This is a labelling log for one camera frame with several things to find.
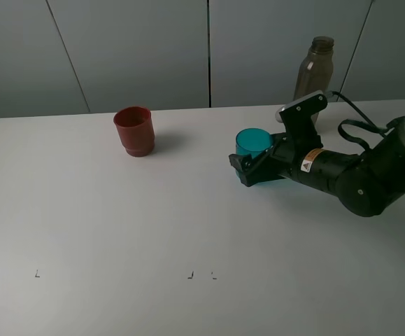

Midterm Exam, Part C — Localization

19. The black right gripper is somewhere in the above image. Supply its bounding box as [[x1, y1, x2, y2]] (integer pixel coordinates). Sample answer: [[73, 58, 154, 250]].
[[229, 132, 342, 189]]

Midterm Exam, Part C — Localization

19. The teal translucent plastic cup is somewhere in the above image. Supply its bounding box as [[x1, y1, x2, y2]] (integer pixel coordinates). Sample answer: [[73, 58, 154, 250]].
[[235, 128, 283, 181]]

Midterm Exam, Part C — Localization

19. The smoky translucent water bottle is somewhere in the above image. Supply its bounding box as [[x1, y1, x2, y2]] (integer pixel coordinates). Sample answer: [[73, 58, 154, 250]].
[[292, 36, 336, 123]]

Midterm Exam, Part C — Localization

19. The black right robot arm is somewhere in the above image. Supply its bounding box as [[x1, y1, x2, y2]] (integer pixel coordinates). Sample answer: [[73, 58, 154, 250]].
[[229, 111, 405, 217]]

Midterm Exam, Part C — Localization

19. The red plastic cup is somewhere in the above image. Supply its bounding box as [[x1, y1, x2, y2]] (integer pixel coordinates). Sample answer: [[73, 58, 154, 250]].
[[113, 106, 155, 158]]

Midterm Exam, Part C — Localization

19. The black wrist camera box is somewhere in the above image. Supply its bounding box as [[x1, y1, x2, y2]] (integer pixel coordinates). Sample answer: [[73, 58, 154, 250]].
[[275, 90, 328, 151]]

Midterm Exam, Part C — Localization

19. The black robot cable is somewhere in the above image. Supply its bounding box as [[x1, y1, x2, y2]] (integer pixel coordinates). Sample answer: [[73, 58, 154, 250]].
[[246, 90, 405, 336]]

